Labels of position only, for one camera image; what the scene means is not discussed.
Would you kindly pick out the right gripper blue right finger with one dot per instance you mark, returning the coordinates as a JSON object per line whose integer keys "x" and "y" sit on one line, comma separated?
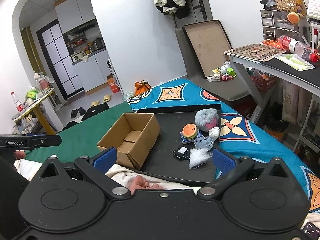
{"x": 223, "y": 160}

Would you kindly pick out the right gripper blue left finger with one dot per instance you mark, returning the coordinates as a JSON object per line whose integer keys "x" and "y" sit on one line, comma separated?
{"x": 105, "y": 159}

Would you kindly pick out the clear plastic bubble bag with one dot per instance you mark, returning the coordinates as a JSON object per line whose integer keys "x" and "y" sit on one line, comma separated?
{"x": 198, "y": 156}

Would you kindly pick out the blue denim fabric piece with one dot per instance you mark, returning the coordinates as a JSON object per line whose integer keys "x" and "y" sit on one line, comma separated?
{"x": 202, "y": 142}

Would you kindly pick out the white soft ball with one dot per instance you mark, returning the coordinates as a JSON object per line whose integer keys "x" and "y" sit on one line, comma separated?
{"x": 214, "y": 133}

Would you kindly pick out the black stitched fabric pouch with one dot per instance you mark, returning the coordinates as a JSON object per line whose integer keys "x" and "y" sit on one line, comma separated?
{"x": 181, "y": 153}

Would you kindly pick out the purple tissue pack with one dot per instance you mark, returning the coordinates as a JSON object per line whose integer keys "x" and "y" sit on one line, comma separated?
{"x": 185, "y": 140}

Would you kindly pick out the orange burger plush toy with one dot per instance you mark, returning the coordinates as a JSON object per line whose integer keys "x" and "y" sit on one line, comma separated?
{"x": 189, "y": 131}

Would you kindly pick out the grey round plush toy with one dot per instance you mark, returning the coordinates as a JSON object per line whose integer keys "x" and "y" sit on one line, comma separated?
{"x": 206, "y": 119}

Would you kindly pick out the person's hand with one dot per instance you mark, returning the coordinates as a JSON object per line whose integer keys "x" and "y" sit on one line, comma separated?
{"x": 140, "y": 183}

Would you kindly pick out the white cloth on lap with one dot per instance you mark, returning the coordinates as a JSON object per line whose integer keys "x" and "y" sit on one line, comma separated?
{"x": 120, "y": 174}

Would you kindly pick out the yellow side table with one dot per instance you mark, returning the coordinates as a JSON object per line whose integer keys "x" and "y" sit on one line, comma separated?
{"x": 36, "y": 109}

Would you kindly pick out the green cloth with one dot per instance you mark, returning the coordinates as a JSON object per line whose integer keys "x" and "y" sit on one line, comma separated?
{"x": 81, "y": 139}

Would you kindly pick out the blue patterned blanket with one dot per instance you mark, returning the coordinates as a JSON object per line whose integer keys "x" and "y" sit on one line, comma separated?
{"x": 238, "y": 135}

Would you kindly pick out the brown cardboard box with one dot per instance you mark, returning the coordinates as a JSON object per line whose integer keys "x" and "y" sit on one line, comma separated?
{"x": 133, "y": 135}

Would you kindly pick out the black slippers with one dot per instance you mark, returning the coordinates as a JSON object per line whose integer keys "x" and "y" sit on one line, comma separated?
{"x": 74, "y": 113}

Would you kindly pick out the yellow slipper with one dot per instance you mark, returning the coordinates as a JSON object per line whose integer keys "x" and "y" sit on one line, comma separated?
{"x": 95, "y": 103}
{"x": 107, "y": 98}

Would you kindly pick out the black framed glass door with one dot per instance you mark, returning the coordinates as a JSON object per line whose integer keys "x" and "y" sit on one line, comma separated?
{"x": 55, "y": 50}

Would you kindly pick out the orange cardboard box on floor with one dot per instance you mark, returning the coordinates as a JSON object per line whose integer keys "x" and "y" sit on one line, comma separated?
{"x": 112, "y": 83}

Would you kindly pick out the orange bag on floor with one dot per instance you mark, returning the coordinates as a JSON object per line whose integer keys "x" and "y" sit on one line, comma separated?
{"x": 141, "y": 87}

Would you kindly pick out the red basket under desk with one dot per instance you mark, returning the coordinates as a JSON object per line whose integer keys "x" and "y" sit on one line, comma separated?
{"x": 264, "y": 85}

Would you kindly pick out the white kitchen cabinet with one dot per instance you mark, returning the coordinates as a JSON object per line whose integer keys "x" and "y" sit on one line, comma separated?
{"x": 94, "y": 71}

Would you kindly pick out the green cup on bench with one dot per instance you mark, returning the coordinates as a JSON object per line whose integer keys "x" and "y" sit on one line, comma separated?
{"x": 231, "y": 72}

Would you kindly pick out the white jar on bench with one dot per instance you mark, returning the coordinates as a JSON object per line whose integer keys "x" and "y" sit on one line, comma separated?
{"x": 222, "y": 70}

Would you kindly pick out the white desk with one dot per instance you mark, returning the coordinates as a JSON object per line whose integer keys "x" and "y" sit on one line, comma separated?
{"x": 307, "y": 80}

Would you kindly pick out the patterned brown mat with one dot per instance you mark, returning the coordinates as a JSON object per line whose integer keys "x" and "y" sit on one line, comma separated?
{"x": 257, "y": 52}

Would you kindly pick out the large brown framed board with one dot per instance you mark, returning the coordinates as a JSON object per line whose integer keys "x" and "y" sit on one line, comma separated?
{"x": 209, "y": 41}

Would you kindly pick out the plastic water bottle red label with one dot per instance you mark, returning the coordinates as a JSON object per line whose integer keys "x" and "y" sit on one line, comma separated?
{"x": 296, "y": 47}

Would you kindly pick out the grey drawer organizer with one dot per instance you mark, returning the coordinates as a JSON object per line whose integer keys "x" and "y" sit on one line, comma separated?
{"x": 275, "y": 24}

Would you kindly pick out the small orange plush on desk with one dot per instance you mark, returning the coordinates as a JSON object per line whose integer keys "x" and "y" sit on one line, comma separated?
{"x": 293, "y": 17}

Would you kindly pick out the woven basket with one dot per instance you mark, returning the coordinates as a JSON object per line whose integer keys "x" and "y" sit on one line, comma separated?
{"x": 286, "y": 5}

